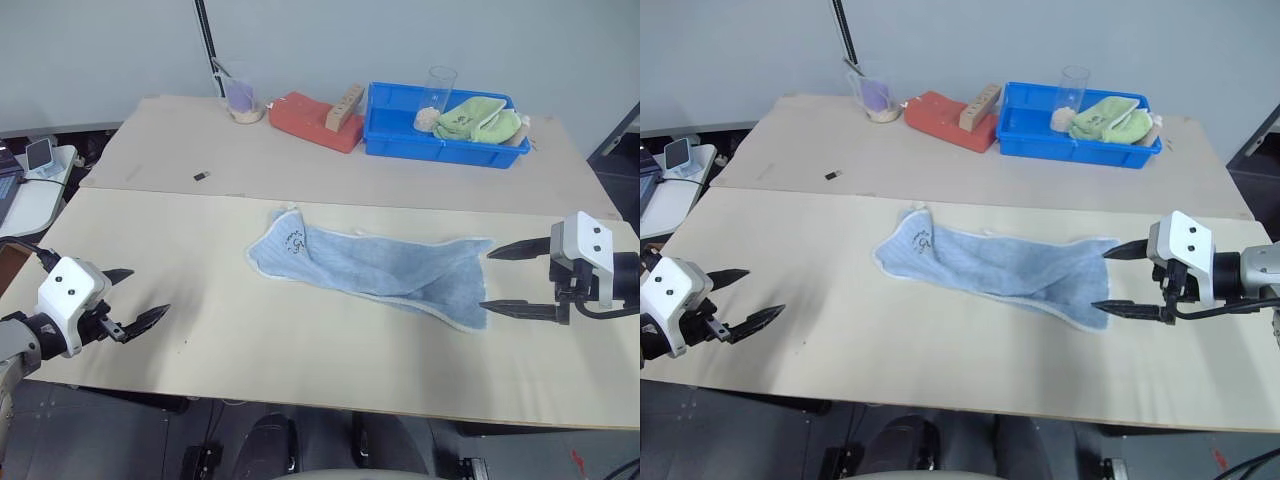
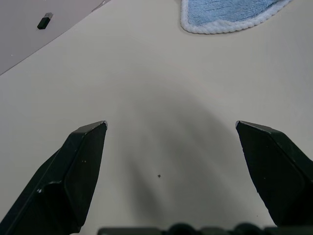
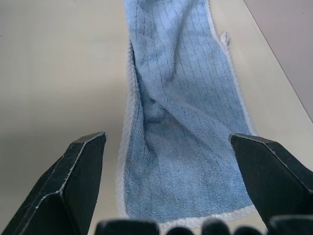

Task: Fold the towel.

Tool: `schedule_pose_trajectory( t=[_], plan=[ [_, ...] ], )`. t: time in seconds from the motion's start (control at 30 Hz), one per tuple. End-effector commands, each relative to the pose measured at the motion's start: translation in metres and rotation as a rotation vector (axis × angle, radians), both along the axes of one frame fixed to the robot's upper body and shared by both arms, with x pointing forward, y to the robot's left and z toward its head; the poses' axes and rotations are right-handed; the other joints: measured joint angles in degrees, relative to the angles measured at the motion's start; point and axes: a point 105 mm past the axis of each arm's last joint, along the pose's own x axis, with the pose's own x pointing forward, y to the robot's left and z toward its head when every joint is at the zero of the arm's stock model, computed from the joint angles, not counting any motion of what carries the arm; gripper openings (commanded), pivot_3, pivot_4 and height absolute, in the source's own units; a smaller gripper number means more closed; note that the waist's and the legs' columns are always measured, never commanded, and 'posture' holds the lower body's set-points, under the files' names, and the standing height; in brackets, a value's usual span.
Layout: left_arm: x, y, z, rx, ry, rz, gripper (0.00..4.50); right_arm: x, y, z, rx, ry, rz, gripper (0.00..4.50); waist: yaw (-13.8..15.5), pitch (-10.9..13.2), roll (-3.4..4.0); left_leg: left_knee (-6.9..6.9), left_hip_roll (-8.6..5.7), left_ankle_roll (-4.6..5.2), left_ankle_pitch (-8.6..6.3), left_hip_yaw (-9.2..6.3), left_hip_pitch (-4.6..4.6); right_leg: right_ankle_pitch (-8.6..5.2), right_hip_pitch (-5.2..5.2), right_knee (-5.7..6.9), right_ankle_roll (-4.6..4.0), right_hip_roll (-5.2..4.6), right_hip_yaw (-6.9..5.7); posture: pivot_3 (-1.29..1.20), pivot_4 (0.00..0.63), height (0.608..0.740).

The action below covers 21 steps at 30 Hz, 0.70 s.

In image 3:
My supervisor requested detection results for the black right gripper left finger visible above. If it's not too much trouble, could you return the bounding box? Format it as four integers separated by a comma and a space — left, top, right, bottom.
0, 131, 107, 235

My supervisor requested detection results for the blue fluffy towel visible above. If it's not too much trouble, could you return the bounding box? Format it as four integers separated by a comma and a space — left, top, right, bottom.
116, 0, 258, 229

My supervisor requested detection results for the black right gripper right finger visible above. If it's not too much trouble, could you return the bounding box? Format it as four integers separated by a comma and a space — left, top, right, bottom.
229, 133, 313, 235

